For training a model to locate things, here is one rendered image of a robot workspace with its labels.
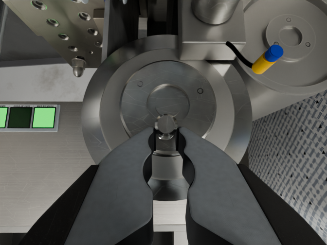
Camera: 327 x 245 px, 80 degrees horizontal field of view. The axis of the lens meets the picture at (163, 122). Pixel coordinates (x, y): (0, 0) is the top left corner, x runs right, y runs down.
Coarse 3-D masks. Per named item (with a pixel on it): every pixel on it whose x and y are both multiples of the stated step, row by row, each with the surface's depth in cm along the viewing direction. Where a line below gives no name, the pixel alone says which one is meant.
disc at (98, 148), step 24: (120, 48) 18; (144, 48) 18; (168, 48) 18; (96, 72) 17; (96, 96) 17; (240, 96) 17; (96, 120) 17; (240, 120) 17; (96, 144) 16; (240, 144) 16; (168, 192) 16
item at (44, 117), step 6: (36, 108) 50; (42, 108) 50; (48, 108) 50; (54, 108) 50; (36, 114) 50; (42, 114) 50; (48, 114) 50; (36, 120) 49; (42, 120) 49; (48, 120) 49; (36, 126) 49; (42, 126) 49; (48, 126) 49
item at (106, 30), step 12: (108, 0) 20; (108, 12) 20; (120, 12) 25; (132, 12) 36; (108, 24) 20; (120, 24) 25; (132, 24) 36; (108, 36) 20; (120, 36) 25; (132, 36) 36; (108, 48) 20
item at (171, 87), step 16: (160, 64) 16; (176, 64) 16; (128, 80) 15; (144, 80) 15; (160, 80) 15; (176, 80) 15; (192, 80) 15; (128, 96) 15; (144, 96) 15; (160, 96) 15; (176, 96) 15; (192, 96) 15; (208, 96) 15; (128, 112) 15; (144, 112) 15; (160, 112) 15; (176, 112) 15; (192, 112) 15; (208, 112) 15; (128, 128) 15; (144, 128) 15; (192, 128) 15; (208, 128) 15; (160, 144) 14
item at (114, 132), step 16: (128, 64) 17; (144, 64) 17; (192, 64) 17; (208, 64) 17; (112, 80) 17; (208, 80) 17; (224, 80) 17; (112, 96) 17; (224, 96) 17; (112, 112) 16; (224, 112) 17; (112, 128) 16; (224, 128) 16; (112, 144) 16; (224, 144) 16; (160, 160) 16; (176, 160) 16; (160, 176) 16; (176, 176) 16
